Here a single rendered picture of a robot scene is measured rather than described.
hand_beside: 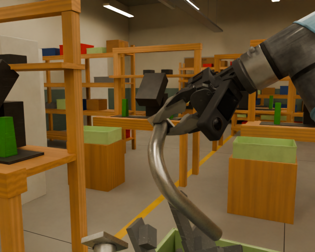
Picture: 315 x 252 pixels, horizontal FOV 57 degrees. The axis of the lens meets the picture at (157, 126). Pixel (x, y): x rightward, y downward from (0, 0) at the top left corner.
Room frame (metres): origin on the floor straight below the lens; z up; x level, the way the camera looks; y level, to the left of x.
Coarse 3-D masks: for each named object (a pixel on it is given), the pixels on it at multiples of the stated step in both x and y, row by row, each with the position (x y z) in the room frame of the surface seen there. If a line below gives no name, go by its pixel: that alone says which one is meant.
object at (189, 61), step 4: (204, 56) 11.31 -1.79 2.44; (208, 56) 11.25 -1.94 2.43; (212, 56) 11.19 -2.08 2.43; (184, 60) 11.63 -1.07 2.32; (188, 60) 11.57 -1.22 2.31; (192, 60) 11.50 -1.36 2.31; (204, 60) 11.31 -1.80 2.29; (208, 60) 11.25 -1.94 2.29; (212, 60) 11.18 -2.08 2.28; (188, 64) 11.57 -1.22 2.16; (192, 64) 11.50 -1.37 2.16; (188, 72) 11.56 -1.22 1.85; (192, 72) 11.50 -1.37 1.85
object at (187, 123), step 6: (186, 114) 0.65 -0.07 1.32; (192, 114) 0.60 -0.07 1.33; (180, 120) 0.64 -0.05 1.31; (186, 120) 0.59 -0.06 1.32; (192, 120) 0.59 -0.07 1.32; (174, 126) 0.62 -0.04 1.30; (180, 126) 0.60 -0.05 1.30; (186, 126) 0.60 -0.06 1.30; (192, 126) 0.59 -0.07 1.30; (168, 132) 0.61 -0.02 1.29; (174, 132) 0.61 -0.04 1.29; (180, 132) 0.61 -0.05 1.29; (186, 132) 0.60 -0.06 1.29
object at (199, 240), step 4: (200, 236) 0.65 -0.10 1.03; (196, 240) 0.65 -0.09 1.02; (200, 240) 0.64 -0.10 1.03; (204, 240) 0.65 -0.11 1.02; (196, 244) 0.64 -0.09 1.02; (200, 244) 0.63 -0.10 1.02; (204, 244) 0.64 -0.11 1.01; (196, 248) 0.63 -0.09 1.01; (200, 248) 0.63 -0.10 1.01; (204, 248) 0.64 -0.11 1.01; (208, 248) 0.62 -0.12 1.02; (212, 248) 0.61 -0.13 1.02; (216, 248) 0.61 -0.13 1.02; (220, 248) 0.71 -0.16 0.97
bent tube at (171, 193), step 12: (168, 120) 0.62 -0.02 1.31; (156, 132) 0.58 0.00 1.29; (156, 144) 0.55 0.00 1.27; (156, 156) 0.53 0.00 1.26; (156, 168) 0.52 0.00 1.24; (156, 180) 0.52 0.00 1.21; (168, 180) 0.52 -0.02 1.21; (168, 192) 0.51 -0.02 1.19; (180, 192) 0.53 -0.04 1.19; (180, 204) 0.52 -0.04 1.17; (192, 204) 0.54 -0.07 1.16; (192, 216) 0.54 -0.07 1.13; (204, 216) 0.55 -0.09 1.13; (204, 228) 0.55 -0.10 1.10; (216, 228) 0.57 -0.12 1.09; (216, 240) 0.57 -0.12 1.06
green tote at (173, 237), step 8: (168, 232) 0.80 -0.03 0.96; (176, 232) 0.81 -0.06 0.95; (168, 240) 0.77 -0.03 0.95; (176, 240) 0.81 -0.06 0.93; (224, 240) 0.76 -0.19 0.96; (160, 248) 0.72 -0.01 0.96; (168, 248) 0.77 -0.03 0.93; (176, 248) 0.81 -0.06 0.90; (248, 248) 0.73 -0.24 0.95; (256, 248) 0.72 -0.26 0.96; (264, 248) 0.72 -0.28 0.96
